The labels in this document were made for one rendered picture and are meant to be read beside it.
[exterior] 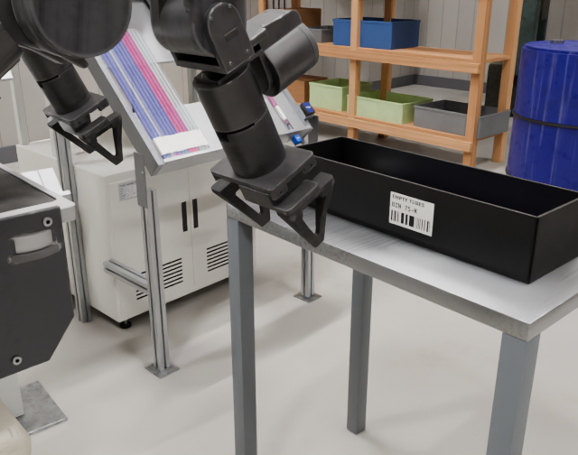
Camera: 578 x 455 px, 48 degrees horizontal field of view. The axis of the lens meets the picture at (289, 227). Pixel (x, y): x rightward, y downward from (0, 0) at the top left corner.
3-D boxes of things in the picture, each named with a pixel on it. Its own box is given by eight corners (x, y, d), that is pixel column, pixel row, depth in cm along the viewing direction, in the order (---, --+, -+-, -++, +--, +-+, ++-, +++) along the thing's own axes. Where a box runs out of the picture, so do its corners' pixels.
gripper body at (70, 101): (81, 97, 103) (56, 55, 99) (113, 106, 96) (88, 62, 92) (47, 120, 101) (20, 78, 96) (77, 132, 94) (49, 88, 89)
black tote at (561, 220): (285, 199, 142) (285, 148, 138) (340, 182, 153) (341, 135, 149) (528, 284, 103) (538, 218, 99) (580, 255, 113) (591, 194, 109)
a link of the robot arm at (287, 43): (147, 12, 60) (201, 14, 54) (236, -45, 64) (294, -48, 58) (200, 121, 67) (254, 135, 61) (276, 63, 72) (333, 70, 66)
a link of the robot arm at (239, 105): (176, 76, 61) (211, 82, 57) (228, 39, 64) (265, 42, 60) (206, 136, 66) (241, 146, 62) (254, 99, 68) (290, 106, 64)
